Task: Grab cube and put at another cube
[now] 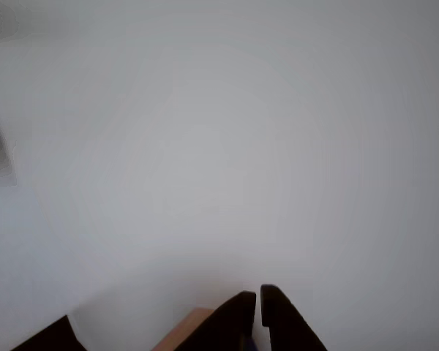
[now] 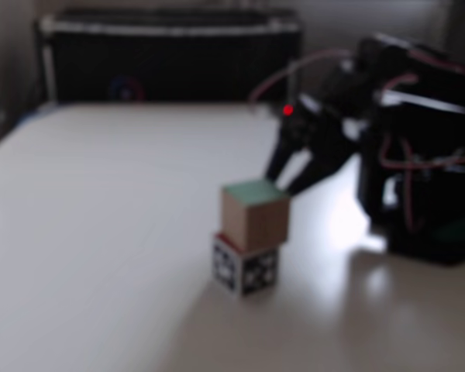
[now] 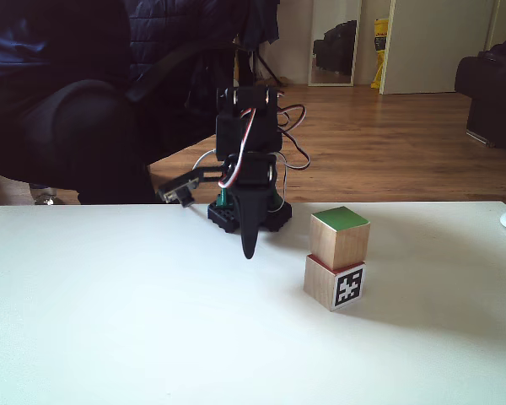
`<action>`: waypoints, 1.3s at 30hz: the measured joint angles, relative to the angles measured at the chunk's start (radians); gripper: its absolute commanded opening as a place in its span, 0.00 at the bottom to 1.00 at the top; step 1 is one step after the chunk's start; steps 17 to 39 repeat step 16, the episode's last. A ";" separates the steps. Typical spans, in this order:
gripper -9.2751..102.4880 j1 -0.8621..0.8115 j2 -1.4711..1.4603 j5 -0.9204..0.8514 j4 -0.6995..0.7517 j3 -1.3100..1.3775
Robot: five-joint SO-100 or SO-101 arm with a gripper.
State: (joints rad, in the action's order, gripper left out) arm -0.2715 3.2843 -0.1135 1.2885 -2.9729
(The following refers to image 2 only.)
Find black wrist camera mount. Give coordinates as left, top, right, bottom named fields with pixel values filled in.
left=273, top=95, right=326, bottom=135

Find red-topped wooden cube with tags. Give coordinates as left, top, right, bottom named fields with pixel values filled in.
left=211, top=231, right=279, bottom=298

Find green-topped wooden cube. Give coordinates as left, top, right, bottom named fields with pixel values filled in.
left=219, top=178, right=291, bottom=251

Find red white black servo cable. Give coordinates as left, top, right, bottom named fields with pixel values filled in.
left=379, top=131, right=465, bottom=233
left=250, top=48, right=353, bottom=112

